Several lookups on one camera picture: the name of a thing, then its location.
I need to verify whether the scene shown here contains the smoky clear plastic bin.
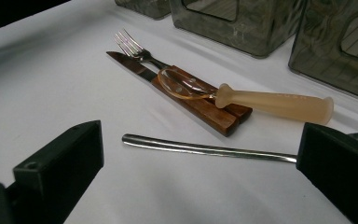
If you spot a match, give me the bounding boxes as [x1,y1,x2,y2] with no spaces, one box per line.
[169,0,306,59]
[288,0,358,104]
[115,0,172,21]

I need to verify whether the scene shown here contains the wooden-handled fork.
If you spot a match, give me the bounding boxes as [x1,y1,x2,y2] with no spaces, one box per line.
[114,28,254,124]

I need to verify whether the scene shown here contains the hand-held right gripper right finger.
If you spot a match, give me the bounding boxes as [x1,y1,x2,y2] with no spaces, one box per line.
[296,121,358,224]

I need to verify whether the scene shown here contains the wooden-handled knife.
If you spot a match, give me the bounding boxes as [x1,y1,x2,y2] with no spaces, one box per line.
[106,50,241,138]

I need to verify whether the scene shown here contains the metal spoon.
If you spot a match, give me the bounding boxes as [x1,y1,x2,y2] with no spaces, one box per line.
[121,132,358,164]

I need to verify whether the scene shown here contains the white table cover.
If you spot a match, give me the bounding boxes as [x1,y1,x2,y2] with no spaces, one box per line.
[0,0,358,224]

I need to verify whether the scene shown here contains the wooden spatula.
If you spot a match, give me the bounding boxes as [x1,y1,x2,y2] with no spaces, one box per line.
[157,68,335,125]

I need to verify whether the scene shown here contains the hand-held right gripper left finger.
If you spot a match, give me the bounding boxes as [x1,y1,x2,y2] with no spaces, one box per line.
[13,120,104,224]

